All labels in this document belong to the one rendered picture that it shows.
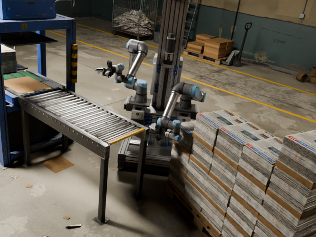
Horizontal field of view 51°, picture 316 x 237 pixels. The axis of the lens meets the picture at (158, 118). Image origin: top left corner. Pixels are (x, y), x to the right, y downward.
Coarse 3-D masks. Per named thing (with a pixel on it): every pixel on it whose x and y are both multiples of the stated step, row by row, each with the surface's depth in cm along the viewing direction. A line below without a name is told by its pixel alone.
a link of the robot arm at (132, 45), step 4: (132, 40) 339; (136, 40) 339; (128, 44) 340; (132, 44) 338; (136, 44) 336; (128, 48) 343; (132, 48) 339; (136, 48) 337; (128, 52) 344; (132, 52) 341; (136, 52) 342; (132, 56) 344; (132, 60) 346; (128, 68) 352; (124, 84) 359; (128, 84) 356; (128, 88) 362; (132, 88) 356
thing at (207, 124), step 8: (208, 112) 290; (200, 120) 281; (208, 120) 274; (216, 120) 276; (200, 128) 283; (208, 128) 274; (216, 128) 264; (200, 136) 284; (208, 136) 275; (216, 136) 268
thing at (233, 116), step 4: (220, 112) 294; (224, 112) 294; (228, 112) 295; (232, 112) 296; (224, 116) 287; (228, 116) 288; (232, 116) 289; (236, 116) 289; (232, 120) 280; (236, 120) 281; (240, 120) 282; (244, 120) 283
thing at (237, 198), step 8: (176, 144) 321; (184, 152) 310; (192, 160) 300; (176, 168) 326; (184, 176) 315; (192, 184) 305; (224, 184) 265; (200, 192) 295; (232, 192) 258; (184, 200) 320; (208, 200) 286; (240, 200) 251; (192, 208) 310; (216, 208) 278; (248, 208) 244; (200, 216) 300; (224, 216) 269; (256, 216) 238; (208, 224) 290; (232, 224) 262; (216, 232) 282; (240, 232) 255
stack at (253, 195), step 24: (192, 144) 300; (192, 168) 301; (216, 168) 272; (168, 192) 345; (192, 192) 308; (216, 192) 275; (240, 192) 250; (264, 192) 230; (216, 216) 279; (240, 216) 254
